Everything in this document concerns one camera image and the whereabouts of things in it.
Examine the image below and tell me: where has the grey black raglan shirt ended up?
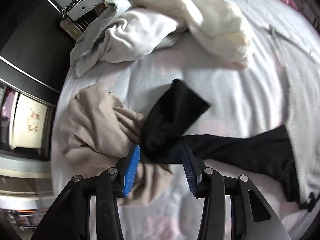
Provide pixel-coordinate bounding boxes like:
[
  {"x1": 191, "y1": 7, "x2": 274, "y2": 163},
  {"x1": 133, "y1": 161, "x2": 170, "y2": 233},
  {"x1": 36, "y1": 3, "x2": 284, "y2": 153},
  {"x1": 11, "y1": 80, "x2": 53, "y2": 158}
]
[{"x1": 139, "y1": 17, "x2": 320, "y2": 213}]

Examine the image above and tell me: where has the dark sliding wardrobe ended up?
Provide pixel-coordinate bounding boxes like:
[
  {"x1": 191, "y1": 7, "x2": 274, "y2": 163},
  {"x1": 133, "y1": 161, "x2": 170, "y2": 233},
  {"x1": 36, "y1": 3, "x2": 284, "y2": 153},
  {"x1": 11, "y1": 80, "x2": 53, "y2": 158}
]
[{"x1": 1, "y1": 0, "x2": 75, "y2": 105}]

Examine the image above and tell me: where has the white left nightstand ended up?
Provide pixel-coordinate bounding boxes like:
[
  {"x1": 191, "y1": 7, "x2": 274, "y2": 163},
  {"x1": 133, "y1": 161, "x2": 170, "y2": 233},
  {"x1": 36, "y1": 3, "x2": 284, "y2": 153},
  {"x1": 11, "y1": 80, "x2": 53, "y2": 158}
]
[{"x1": 61, "y1": 0, "x2": 104, "y2": 21}]

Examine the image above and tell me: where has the light grey garment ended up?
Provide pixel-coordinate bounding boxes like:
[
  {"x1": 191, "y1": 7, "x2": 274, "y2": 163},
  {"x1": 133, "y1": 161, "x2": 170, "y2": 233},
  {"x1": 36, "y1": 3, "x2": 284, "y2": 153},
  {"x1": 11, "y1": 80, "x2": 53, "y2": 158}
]
[{"x1": 70, "y1": 0, "x2": 184, "y2": 77}]

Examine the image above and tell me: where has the beige garment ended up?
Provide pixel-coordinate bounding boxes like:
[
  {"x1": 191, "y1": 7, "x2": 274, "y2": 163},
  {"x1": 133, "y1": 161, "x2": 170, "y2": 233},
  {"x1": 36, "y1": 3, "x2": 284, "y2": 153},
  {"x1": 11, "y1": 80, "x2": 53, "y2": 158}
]
[{"x1": 59, "y1": 83, "x2": 174, "y2": 206}]

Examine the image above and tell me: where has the cream white blanket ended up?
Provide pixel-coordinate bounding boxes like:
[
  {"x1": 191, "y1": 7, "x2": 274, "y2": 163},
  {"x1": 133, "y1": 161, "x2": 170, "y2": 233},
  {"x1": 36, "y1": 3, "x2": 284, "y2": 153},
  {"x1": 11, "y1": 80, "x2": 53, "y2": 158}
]
[{"x1": 104, "y1": 0, "x2": 253, "y2": 69}]

